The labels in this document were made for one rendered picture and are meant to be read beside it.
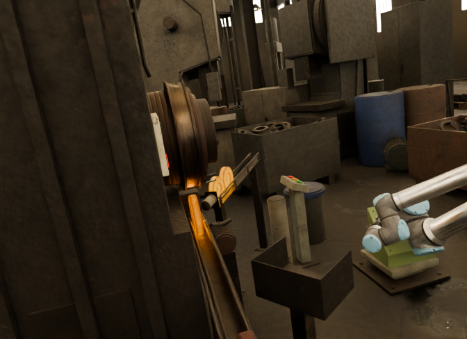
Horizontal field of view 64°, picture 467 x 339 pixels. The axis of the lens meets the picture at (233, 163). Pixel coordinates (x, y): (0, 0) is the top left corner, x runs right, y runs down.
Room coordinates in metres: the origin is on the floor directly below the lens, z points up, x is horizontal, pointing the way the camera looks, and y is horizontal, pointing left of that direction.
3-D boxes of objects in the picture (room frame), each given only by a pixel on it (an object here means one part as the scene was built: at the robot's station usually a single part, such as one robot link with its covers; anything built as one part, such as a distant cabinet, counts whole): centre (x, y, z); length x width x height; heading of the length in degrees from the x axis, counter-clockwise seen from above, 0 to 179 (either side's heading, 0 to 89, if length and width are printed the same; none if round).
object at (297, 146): (4.24, -0.59, 0.39); 1.03 x 0.83 x 0.77; 116
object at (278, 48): (10.72, -1.59, 1.39); 0.88 x 0.56 x 2.78; 161
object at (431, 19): (5.91, -3.06, 1.00); 0.80 x 0.63 x 2.00; 16
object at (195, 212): (1.59, 0.20, 0.75); 0.18 x 0.03 x 0.18; 12
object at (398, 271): (2.09, -0.93, 0.10); 0.32 x 0.32 x 0.04; 12
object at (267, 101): (5.97, -0.80, 0.55); 1.10 x 0.53 x 1.10; 31
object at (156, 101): (1.57, 0.27, 1.11); 0.47 x 0.10 x 0.47; 11
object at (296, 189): (2.40, -0.39, 0.31); 0.24 x 0.16 x 0.62; 11
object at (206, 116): (1.61, 0.10, 1.11); 0.28 x 0.06 x 0.28; 11
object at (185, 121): (1.59, 0.19, 1.11); 0.47 x 0.06 x 0.47; 11
